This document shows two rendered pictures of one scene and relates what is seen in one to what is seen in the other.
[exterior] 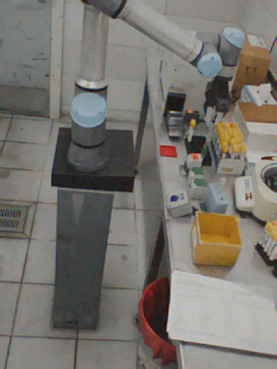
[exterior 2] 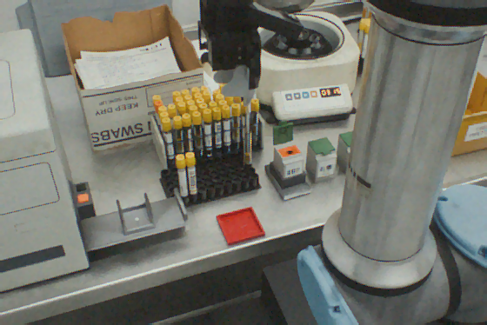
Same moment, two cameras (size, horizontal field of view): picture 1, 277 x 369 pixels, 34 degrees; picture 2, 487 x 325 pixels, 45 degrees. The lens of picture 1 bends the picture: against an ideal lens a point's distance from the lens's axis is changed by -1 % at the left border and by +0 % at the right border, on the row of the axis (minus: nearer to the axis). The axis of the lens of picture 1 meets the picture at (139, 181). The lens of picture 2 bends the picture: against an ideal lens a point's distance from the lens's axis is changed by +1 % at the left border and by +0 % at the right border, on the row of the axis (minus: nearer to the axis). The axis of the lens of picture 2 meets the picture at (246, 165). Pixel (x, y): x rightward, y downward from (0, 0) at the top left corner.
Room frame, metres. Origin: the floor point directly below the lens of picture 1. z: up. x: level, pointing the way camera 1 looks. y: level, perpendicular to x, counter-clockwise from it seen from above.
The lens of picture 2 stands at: (1.63, 0.59, 1.64)
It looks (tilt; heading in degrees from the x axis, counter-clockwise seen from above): 42 degrees down; 259
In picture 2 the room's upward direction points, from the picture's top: straight up
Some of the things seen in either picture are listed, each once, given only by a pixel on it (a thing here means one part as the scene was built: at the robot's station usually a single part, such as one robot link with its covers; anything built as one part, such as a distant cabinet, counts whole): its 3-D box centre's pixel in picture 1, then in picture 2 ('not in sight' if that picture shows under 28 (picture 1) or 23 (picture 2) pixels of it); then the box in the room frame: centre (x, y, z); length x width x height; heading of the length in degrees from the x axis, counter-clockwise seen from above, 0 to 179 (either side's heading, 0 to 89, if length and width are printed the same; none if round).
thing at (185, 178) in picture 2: (200, 140); (209, 161); (1.54, -0.21, 0.93); 0.17 x 0.09 x 0.11; 9
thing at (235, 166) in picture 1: (226, 151); (207, 132); (1.53, -0.32, 0.91); 0.20 x 0.10 x 0.07; 9
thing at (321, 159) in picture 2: (195, 177); (321, 159); (1.33, -0.20, 0.91); 0.05 x 0.04 x 0.07; 99
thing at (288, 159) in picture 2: (193, 163); (288, 163); (1.40, -0.19, 0.92); 0.05 x 0.04 x 0.06; 101
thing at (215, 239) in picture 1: (214, 239); (463, 113); (1.01, -0.26, 0.92); 0.13 x 0.13 x 0.10; 6
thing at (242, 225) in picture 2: (167, 151); (240, 225); (1.50, -0.09, 0.88); 0.07 x 0.07 x 0.01; 9
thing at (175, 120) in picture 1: (175, 117); (123, 221); (1.70, -0.10, 0.92); 0.21 x 0.07 x 0.05; 9
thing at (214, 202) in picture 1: (214, 204); not in sight; (1.18, -0.27, 0.92); 0.10 x 0.07 x 0.10; 15
